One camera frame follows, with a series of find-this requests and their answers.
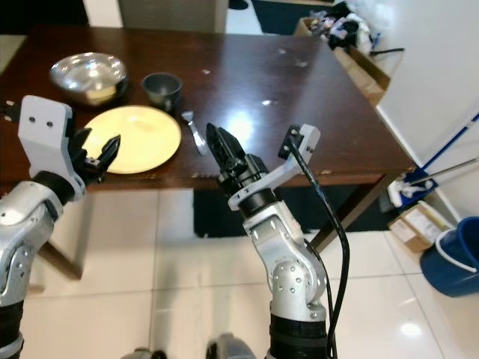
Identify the dark grey cup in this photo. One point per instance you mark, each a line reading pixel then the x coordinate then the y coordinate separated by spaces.
pixel 162 88

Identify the grey chair back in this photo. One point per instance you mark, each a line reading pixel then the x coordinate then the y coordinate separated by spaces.
pixel 172 15

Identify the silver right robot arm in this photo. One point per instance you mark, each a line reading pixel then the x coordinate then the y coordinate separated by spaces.
pixel 292 269

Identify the dark floor rug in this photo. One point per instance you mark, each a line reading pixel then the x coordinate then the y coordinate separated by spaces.
pixel 284 7

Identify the yellow plate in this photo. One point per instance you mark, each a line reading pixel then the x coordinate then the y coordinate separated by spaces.
pixel 142 142

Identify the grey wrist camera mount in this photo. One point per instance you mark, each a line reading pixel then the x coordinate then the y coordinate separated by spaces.
pixel 284 170
pixel 45 134

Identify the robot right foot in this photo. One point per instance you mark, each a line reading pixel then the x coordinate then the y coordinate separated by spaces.
pixel 232 348

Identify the large open cardboard box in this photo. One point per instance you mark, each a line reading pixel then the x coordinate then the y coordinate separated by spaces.
pixel 367 67

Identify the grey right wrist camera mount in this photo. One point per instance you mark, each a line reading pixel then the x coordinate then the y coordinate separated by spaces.
pixel 284 170

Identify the black and white clutter pile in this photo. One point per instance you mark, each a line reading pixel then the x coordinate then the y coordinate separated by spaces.
pixel 344 26

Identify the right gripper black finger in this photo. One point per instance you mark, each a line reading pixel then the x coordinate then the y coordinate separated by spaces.
pixel 219 147
pixel 233 152

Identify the small cardboard box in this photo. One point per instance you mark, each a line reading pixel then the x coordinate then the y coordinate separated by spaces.
pixel 419 224

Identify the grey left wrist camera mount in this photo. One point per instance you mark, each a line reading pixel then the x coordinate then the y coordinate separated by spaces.
pixel 45 134

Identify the silver metal spoon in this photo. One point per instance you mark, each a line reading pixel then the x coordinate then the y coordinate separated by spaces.
pixel 194 131

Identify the blue plastic bucket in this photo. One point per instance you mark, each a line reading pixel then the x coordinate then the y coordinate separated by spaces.
pixel 453 258

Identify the dark brown table leg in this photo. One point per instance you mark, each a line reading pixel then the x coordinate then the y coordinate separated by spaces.
pixel 60 239
pixel 344 213

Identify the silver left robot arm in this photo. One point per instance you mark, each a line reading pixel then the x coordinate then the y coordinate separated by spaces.
pixel 22 254

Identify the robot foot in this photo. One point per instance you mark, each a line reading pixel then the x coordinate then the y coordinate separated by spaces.
pixel 144 354
pixel 232 348

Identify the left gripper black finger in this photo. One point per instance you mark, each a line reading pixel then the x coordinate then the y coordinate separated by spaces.
pixel 82 142
pixel 111 155

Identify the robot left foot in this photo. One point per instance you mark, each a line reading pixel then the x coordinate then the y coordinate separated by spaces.
pixel 144 354

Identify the shiny steel bowl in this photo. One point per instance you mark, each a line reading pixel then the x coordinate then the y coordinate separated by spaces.
pixel 87 75

